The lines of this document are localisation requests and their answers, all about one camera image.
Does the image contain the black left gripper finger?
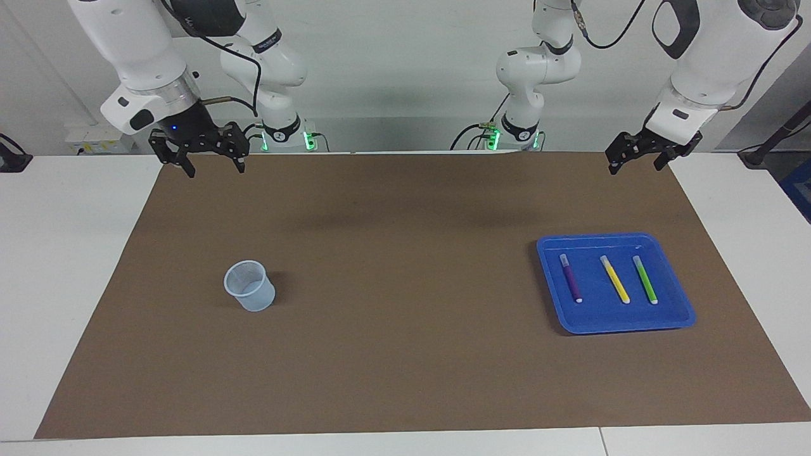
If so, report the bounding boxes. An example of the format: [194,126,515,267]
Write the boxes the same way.
[605,132,653,175]
[654,130,704,172]

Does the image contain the yellow pen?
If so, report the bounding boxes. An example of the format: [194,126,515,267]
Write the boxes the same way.
[599,255,632,305]

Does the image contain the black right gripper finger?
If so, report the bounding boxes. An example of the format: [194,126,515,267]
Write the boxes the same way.
[212,122,249,174]
[148,130,196,178]

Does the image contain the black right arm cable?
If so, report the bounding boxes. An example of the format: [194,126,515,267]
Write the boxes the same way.
[158,0,262,118]

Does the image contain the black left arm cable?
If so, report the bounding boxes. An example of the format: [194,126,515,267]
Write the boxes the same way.
[567,0,802,111]

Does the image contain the brown table mat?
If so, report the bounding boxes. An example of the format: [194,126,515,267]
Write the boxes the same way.
[34,151,811,440]

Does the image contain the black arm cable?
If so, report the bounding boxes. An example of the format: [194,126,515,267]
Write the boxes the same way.
[567,0,802,111]
[158,0,262,118]

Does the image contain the translucent plastic cup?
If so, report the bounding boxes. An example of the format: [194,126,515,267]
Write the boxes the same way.
[224,260,277,312]

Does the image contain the blue plastic tray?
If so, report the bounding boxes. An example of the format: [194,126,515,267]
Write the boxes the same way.
[536,232,697,335]

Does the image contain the green pen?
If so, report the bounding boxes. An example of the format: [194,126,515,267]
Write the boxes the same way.
[632,255,660,306]

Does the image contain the black clamp mount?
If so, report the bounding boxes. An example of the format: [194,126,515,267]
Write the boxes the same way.
[0,133,34,173]

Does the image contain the purple pen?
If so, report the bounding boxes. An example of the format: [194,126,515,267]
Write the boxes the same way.
[559,253,584,303]

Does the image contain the black stand pole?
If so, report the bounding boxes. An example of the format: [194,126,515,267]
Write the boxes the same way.
[738,101,811,168]

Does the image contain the white power strip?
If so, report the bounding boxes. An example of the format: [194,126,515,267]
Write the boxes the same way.
[65,123,137,156]

